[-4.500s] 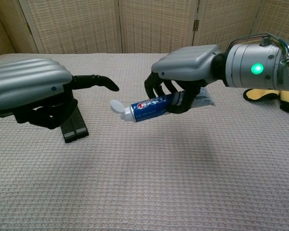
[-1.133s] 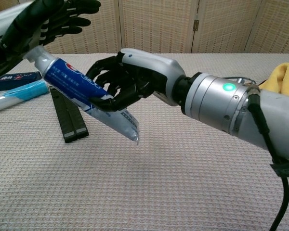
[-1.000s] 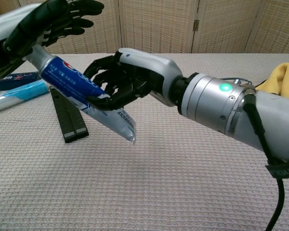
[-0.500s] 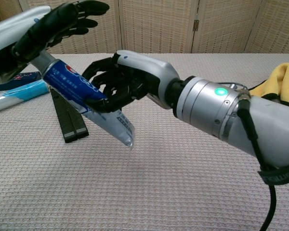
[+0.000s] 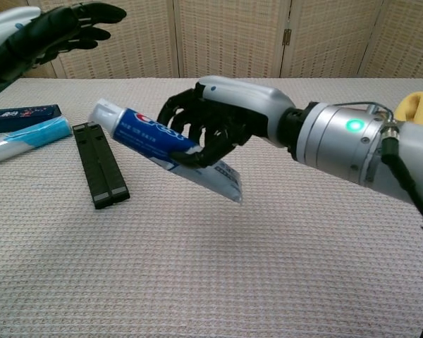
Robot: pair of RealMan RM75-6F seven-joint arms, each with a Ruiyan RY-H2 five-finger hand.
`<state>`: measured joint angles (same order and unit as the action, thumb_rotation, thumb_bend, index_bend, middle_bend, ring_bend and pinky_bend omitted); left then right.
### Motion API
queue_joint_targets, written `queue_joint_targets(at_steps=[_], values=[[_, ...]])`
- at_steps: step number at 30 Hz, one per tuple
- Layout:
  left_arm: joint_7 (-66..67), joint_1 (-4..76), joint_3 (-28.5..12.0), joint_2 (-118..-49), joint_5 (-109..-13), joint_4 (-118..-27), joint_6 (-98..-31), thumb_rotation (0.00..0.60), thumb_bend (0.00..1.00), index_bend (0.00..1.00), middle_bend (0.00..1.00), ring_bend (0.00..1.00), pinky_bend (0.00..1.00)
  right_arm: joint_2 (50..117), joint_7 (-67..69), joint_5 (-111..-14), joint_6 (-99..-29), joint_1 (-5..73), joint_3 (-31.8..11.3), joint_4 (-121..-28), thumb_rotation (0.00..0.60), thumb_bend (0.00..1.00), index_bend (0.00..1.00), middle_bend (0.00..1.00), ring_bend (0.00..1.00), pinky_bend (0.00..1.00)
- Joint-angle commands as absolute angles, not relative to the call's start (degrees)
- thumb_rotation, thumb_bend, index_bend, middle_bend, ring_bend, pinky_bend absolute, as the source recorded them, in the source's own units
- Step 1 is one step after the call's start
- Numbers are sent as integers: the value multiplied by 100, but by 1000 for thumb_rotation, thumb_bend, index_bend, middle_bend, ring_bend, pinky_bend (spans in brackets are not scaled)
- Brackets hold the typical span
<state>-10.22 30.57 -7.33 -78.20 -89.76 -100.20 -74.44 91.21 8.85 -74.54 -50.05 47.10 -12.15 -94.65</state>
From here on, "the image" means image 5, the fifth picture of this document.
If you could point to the brass screen hinge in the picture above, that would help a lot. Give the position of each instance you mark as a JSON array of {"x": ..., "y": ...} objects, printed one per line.
[{"x": 286, "y": 37}]

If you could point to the woven folding screen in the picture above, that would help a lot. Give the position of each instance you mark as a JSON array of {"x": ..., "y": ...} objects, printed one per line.
[{"x": 229, "y": 35}]

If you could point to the yellow cloth with black edge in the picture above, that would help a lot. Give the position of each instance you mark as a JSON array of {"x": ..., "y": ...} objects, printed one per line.
[{"x": 417, "y": 105}]

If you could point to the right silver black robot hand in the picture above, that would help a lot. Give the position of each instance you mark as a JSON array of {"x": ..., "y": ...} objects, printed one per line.
[{"x": 239, "y": 102}]

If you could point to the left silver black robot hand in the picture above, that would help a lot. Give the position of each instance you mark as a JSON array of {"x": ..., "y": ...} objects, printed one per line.
[{"x": 46, "y": 31}]

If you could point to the black folded stand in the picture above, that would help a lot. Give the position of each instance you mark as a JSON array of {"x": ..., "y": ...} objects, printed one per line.
[{"x": 100, "y": 165}]

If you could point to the beige waffle-weave tablecloth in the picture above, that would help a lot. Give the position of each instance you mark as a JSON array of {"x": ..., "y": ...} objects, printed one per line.
[{"x": 211, "y": 281}]

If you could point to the blue white plastic package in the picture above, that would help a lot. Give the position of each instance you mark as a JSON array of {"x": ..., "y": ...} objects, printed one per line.
[{"x": 31, "y": 139}]

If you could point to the dark blue printed box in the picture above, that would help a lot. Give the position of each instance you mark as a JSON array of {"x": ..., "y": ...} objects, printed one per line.
[{"x": 21, "y": 118}]

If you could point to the blue white Crest toothpaste tube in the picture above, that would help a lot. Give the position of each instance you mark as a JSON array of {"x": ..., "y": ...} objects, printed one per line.
[{"x": 144, "y": 130}]

